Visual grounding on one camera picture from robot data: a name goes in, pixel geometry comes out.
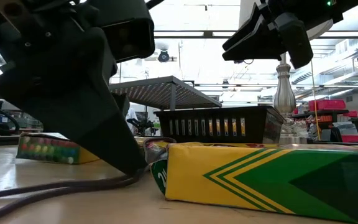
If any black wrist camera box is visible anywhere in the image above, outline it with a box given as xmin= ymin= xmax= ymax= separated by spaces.
xmin=87 ymin=0 xmax=156 ymax=63
xmin=273 ymin=11 xmax=314 ymax=70

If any red storage bin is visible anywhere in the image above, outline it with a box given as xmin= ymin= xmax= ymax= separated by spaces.
xmin=308 ymin=99 xmax=347 ymax=112
xmin=340 ymin=134 xmax=358 ymax=143

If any dark side table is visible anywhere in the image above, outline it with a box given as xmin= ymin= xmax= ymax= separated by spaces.
xmin=293 ymin=108 xmax=350 ymax=119

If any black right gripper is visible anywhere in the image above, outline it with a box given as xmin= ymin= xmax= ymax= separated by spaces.
xmin=221 ymin=0 xmax=295 ymax=62

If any person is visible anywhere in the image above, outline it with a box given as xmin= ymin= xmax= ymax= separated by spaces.
xmin=125 ymin=107 xmax=139 ymax=133

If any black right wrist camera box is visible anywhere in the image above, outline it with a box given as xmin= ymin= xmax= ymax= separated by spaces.
xmin=273 ymin=11 xmax=314 ymax=70

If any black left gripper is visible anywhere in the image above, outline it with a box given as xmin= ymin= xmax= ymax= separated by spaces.
xmin=0 ymin=0 xmax=148 ymax=175

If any silver table lamp white shade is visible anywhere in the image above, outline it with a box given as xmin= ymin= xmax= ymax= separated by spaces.
xmin=238 ymin=0 xmax=336 ymax=144

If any black overhead frame bar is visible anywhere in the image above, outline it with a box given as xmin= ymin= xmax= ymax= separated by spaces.
xmin=153 ymin=30 xmax=358 ymax=40

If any black ceiling camera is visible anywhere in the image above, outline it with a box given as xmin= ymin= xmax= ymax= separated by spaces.
xmin=157 ymin=49 xmax=170 ymax=63

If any yellow green crayon box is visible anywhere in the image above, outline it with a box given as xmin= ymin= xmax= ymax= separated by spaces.
xmin=15 ymin=132 xmax=102 ymax=166
xmin=149 ymin=142 xmax=358 ymax=224

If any grey cable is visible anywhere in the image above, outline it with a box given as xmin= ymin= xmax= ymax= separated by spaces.
xmin=0 ymin=136 xmax=177 ymax=223

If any plastic-wrapped yellow crayon box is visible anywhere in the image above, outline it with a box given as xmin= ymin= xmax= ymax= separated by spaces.
xmin=141 ymin=136 xmax=177 ymax=166

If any grey perforated metal shelf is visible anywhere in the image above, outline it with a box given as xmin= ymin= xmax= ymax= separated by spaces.
xmin=109 ymin=75 xmax=223 ymax=137

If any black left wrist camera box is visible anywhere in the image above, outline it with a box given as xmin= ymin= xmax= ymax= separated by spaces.
xmin=87 ymin=0 xmax=156 ymax=63

